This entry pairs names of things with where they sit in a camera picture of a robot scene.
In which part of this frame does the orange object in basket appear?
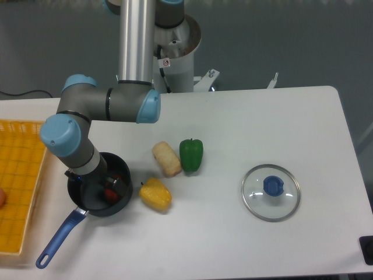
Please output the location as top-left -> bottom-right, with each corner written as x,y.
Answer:
0,188 -> 6,207

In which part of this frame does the glass lid blue knob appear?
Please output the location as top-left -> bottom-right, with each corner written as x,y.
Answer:
241,164 -> 301,222

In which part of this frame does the red bell pepper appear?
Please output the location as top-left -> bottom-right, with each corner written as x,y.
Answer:
104,174 -> 121,204

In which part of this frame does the yellow wicker basket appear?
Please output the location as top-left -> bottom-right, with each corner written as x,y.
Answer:
1,119 -> 47,256

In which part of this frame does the beige bread loaf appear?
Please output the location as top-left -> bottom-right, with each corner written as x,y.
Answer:
152,141 -> 182,177

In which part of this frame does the black pot blue handle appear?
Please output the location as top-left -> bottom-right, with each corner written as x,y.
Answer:
36,152 -> 133,269

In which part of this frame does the white metal table bracket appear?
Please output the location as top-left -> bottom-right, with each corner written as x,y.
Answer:
193,69 -> 220,92

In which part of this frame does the yellow bell pepper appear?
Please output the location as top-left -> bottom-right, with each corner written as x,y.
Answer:
139,177 -> 173,213

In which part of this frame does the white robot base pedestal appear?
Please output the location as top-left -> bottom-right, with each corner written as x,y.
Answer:
153,15 -> 201,93

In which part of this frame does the black cable on floor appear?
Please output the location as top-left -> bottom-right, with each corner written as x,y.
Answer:
0,89 -> 53,98

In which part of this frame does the green bell pepper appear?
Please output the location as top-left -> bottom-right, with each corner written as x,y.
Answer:
179,138 -> 204,173

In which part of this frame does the black device at table edge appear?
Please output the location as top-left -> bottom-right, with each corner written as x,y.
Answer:
359,236 -> 373,265

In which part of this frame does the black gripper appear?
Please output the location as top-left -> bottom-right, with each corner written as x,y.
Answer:
65,169 -> 126,199

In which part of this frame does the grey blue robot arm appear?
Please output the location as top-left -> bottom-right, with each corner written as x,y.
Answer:
40,1 -> 185,181

